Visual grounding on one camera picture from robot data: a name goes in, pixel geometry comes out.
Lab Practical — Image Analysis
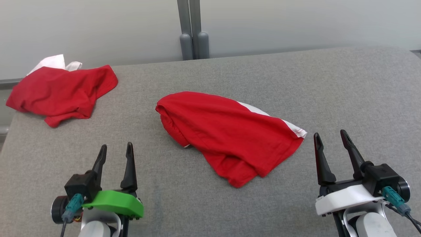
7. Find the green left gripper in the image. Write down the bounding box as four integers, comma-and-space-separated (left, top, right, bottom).
51, 142, 144, 225

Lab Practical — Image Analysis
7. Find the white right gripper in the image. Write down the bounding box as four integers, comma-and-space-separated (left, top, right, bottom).
313, 129, 411, 217

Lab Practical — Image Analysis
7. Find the red shirt with white sleeves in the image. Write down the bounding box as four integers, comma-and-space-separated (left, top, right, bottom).
6, 54, 118, 128

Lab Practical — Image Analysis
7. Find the red garment with white trim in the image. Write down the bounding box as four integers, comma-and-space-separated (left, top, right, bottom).
155, 91, 308, 188

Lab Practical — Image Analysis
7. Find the grey wall rail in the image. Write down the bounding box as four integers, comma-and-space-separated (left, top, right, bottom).
0, 78, 24, 89

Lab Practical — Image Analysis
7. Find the grey vertical post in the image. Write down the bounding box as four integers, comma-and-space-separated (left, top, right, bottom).
177, 0, 193, 61
190, 0, 210, 60

